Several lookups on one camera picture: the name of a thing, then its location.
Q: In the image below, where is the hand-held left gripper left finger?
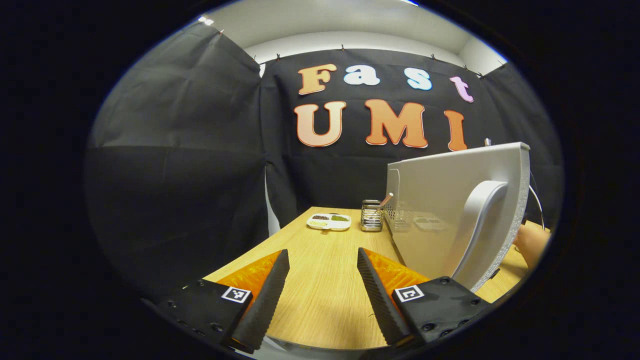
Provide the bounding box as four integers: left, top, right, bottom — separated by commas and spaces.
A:
142, 249, 291, 355

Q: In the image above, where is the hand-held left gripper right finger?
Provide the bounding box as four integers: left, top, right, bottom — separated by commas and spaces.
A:
356, 247, 493, 348

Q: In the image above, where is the white microwave oven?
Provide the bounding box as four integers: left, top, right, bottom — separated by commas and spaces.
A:
384, 142, 532, 293

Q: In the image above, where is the white divided spice dish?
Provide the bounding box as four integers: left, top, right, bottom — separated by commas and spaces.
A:
306, 213, 352, 232

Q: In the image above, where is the black backdrop cloth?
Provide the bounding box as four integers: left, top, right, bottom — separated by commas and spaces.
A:
84, 22, 566, 301

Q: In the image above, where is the metal wire holder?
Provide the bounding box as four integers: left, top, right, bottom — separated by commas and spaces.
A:
360, 199, 385, 232

